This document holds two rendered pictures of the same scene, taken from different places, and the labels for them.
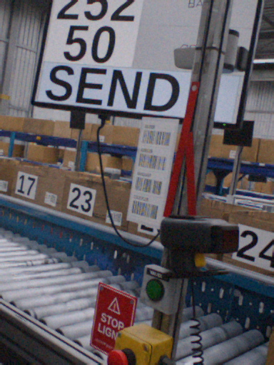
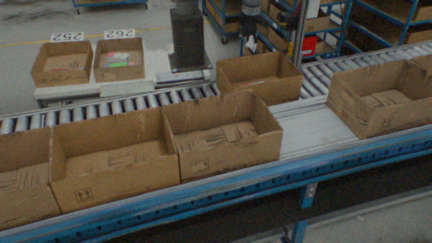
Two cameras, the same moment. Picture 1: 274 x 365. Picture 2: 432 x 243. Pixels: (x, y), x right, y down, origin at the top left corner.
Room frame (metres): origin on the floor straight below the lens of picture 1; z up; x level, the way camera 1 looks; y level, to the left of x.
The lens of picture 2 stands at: (1.35, -2.02, 1.85)
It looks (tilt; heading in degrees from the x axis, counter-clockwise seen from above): 38 degrees down; 120
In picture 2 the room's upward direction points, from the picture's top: straight up
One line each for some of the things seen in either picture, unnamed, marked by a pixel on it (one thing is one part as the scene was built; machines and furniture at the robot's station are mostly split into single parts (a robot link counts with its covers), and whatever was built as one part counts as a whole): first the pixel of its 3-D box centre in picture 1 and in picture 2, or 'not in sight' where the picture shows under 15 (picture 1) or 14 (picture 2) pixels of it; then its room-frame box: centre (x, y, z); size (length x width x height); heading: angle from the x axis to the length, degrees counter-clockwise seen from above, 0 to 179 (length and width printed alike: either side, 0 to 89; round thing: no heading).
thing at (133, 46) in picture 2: not in sight; (120, 58); (-0.19, -0.64, 0.80); 0.38 x 0.28 x 0.10; 131
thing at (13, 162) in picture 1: (16, 177); not in sight; (2.38, 0.66, 0.96); 0.39 x 0.29 x 0.17; 50
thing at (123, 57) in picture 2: not in sight; (117, 57); (-0.25, -0.61, 0.77); 0.13 x 0.07 x 0.04; 24
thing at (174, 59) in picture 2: not in sight; (187, 38); (0.15, -0.38, 0.91); 0.26 x 0.26 x 0.33; 43
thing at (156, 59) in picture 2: not in sight; (126, 63); (-0.20, -0.59, 0.74); 1.00 x 0.58 x 0.03; 43
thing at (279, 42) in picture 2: not in sight; (295, 39); (0.52, 0.61, 0.59); 0.40 x 0.30 x 0.10; 137
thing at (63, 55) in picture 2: not in sight; (65, 62); (-0.43, -0.86, 0.80); 0.38 x 0.28 x 0.10; 132
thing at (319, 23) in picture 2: not in sight; (298, 15); (0.52, 0.61, 0.79); 0.40 x 0.30 x 0.10; 140
